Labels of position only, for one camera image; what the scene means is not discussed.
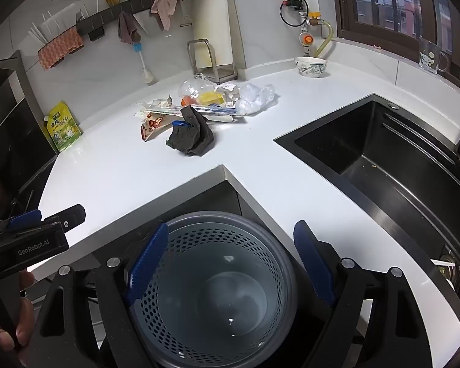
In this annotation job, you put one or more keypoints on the green seasoning pouch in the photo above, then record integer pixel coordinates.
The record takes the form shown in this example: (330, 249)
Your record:
(63, 126)

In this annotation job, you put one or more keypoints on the grey perforated trash bin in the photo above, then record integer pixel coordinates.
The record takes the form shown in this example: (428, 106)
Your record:
(214, 295)

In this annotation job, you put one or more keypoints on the orange fruit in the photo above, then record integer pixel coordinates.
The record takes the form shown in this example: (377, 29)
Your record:
(188, 101)

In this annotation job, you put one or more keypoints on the blue ribbon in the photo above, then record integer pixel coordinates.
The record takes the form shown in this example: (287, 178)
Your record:
(181, 124)

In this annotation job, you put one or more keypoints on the gas pipe with valves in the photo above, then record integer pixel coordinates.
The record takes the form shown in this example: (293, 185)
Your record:
(306, 39)

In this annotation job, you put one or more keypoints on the orange wavy sponge cloth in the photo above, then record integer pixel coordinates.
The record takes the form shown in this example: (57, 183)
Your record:
(59, 48)

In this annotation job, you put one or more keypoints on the black wall rail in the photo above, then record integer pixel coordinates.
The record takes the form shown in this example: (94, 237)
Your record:
(138, 4)

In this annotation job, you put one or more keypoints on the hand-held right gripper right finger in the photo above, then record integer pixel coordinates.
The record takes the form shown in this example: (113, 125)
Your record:
(314, 264)

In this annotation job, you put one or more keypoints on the white patterned bowl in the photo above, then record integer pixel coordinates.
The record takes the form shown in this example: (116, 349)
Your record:
(310, 67)

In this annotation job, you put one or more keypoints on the person's left hand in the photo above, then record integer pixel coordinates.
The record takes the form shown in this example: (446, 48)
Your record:
(26, 322)

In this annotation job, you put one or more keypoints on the black kitchen sink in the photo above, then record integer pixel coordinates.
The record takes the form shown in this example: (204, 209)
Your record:
(387, 161)

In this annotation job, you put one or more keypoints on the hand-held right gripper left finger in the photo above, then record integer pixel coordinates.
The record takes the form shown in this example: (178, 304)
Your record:
(149, 260)

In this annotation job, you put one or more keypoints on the black kitchen appliance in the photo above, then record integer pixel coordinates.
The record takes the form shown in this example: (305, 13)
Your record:
(7, 130)

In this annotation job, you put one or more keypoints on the clear plastic cup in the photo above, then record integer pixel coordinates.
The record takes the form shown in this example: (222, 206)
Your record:
(189, 88)

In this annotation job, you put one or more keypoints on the pink cloth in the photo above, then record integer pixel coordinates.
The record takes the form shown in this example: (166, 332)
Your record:
(165, 7)

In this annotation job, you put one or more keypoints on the sink drain strainer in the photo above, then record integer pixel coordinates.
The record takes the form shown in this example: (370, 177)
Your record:
(449, 270)

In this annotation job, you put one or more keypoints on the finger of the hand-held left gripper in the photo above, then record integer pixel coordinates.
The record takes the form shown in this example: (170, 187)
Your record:
(67, 216)
(23, 220)

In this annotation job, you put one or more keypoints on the long clear chopsticks wrapper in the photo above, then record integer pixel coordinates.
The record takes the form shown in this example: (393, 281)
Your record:
(168, 107)

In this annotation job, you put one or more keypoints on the white cutting board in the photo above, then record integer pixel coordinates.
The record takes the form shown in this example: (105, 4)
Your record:
(214, 15)

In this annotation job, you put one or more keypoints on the yellow sponge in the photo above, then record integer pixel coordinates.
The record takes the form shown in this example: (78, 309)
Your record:
(211, 97)

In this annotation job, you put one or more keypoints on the metal peeler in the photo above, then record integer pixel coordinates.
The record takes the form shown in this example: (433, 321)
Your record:
(186, 21)

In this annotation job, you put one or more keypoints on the metal cutting board rack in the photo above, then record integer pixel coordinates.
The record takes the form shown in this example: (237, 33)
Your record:
(222, 74)

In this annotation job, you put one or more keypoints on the dark framed window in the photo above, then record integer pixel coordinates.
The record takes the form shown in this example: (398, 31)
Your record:
(391, 0)

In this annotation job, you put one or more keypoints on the white paper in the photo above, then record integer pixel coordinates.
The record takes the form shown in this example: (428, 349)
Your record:
(230, 92)

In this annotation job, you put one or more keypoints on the white and blue bottle brush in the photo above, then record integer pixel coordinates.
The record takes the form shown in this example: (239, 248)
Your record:
(145, 73)

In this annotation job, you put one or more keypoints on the red and white snack wrapper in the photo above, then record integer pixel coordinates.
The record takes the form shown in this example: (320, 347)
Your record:
(153, 126)

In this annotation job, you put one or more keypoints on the clear glass mug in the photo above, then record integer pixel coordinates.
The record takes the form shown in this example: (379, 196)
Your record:
(431, 57)

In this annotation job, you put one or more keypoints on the brown cloth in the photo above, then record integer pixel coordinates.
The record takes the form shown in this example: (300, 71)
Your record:
(127, 27)

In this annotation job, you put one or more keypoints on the black cloth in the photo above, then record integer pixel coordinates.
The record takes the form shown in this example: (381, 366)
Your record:
(193, 134)

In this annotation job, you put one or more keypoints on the clear plastic bag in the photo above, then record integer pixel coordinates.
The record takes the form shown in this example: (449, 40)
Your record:
(257, 97)

